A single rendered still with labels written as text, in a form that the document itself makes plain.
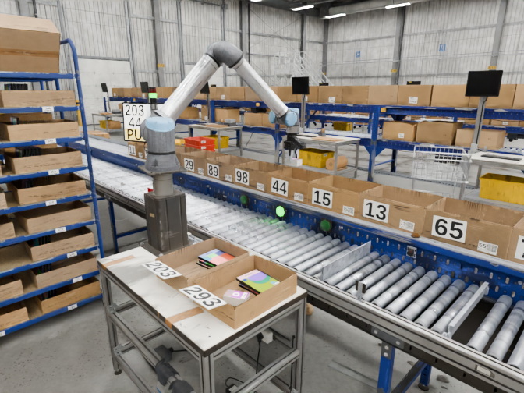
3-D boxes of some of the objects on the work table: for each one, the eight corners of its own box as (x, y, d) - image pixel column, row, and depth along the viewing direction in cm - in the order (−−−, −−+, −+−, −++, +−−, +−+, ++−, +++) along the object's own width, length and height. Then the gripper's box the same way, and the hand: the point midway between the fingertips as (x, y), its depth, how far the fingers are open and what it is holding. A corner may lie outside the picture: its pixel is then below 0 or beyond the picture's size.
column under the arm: (160, 259, 198) (154, 202, 189) (138, 245, 216) (132, 192, 207) (199, 245, 216) (196, 192, 206) (175, 233, 233) (172, 184, 224)
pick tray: (155, 276, 180) (154, 258, 177) (215, 253, 206) (215, 236, 203) (188, 299, 161) (187, 278, 158) (250, 269, 187) (250, 251, 184)
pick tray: (192, 302, 158) (190, 281, 156) (254, 271, 185) (253, 253, 182) (235, 331, 139) (235, 308, 137) (297, 292, 166) (298, 272, 163)
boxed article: (228, 298, 160) (228, 288, 159) (249, 302, 158) (249, 292, 156) (223, 305, 155) (223, 295, 154) (246, 309, 152) (246, 299, 151)
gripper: (292, 131, 262) (292, 160, 268) (281, 132, 254) (281, 162, 260) (302, 132, 257) (301, 161, 263) (290, 133, 248) (289, 164, 254)
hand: (294, 161), depth 259 cm, fingers closed on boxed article, 6 cm apart
